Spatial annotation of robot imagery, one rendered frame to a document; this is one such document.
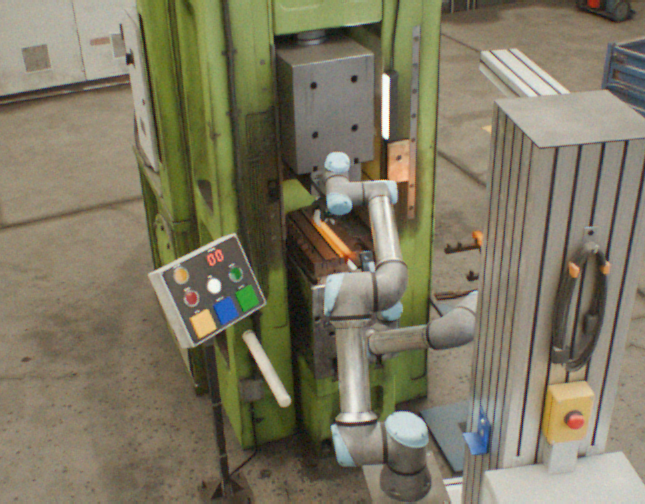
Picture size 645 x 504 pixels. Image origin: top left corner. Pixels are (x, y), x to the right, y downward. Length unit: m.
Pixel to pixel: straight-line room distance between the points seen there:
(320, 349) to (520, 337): 1.66
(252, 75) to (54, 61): 5.28
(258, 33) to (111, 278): 2.55
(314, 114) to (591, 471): 1.52
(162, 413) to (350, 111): 1.82
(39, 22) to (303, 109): 5.32
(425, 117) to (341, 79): 0.51
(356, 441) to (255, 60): 1.35
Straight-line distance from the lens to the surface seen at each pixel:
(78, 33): 8.07
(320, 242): 3.29
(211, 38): 2.86
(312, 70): 2.85
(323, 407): 3.54
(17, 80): 8.10
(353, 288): 2.30
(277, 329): 3.45
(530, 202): 1.62
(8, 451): 4.09
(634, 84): 6.76
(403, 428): 2.35
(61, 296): 5.04
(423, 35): 3.17
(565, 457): 1.99
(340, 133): 2.97
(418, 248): 3.55
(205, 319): 2.85
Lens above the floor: 2.65
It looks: 31 degrees down
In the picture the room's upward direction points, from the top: 2 degrees counter-clockwise
